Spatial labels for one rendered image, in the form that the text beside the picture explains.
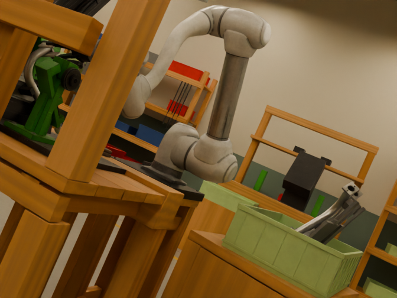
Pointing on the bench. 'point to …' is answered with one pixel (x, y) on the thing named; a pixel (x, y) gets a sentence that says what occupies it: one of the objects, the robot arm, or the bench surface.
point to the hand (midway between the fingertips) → (49, 49)
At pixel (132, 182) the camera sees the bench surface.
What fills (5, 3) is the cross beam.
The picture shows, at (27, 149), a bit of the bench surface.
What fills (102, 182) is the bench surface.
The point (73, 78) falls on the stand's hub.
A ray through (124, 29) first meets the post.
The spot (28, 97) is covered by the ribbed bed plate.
